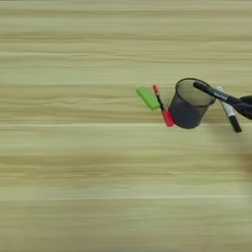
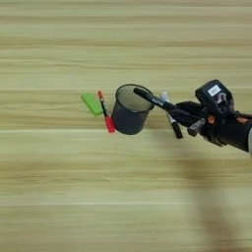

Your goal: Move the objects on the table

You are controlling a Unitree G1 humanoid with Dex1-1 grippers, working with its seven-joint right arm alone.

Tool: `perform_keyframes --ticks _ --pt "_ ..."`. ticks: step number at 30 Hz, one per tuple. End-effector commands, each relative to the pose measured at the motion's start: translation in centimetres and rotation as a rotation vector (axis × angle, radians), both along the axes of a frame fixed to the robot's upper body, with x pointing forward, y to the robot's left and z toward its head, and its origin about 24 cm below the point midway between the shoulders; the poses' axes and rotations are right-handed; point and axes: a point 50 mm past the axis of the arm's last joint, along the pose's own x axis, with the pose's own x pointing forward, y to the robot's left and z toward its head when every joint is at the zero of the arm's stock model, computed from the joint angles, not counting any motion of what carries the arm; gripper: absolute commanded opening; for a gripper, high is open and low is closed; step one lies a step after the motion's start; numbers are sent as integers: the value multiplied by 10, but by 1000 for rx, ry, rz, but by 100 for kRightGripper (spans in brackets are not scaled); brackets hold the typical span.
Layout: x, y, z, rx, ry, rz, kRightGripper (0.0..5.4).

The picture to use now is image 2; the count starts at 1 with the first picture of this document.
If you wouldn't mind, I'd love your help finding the grey marker with black cap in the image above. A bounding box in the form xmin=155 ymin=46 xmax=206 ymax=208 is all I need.
xmin=160 ymin=91 xmax=184 ymax=140

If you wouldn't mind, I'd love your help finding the black marker pen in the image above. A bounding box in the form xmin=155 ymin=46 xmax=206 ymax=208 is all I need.
xmin=133 ymin=87 xmax=178 ymax=112

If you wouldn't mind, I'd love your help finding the red and black pen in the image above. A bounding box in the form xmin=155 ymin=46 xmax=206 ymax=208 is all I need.
xmin=97 ymin=90 xmax=117 ymax=134

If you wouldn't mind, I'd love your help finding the green rectangular block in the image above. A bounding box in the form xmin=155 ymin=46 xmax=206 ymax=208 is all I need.
xmin=81 ymin=92 xmax=104 ymax=117

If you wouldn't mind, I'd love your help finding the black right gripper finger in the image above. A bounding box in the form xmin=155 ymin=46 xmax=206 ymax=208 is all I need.
xmin=175 ymin=100 xmax=207 ymax=116
xmin=170 ymin=109 xmax=202 ymax=128

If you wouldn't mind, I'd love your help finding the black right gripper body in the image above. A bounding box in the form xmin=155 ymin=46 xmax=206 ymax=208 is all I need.
xmin=187 ymin=110 xmax=252 ymax=154

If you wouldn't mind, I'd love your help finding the black mesh pen cup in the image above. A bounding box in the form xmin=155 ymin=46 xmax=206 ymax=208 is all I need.
xmin=110 ymin=84 xmax=156 ymax=136

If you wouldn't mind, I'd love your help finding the black box with white label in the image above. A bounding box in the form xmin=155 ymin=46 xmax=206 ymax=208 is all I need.
xmin=195 ymin=79 xmax=236 ymax=116

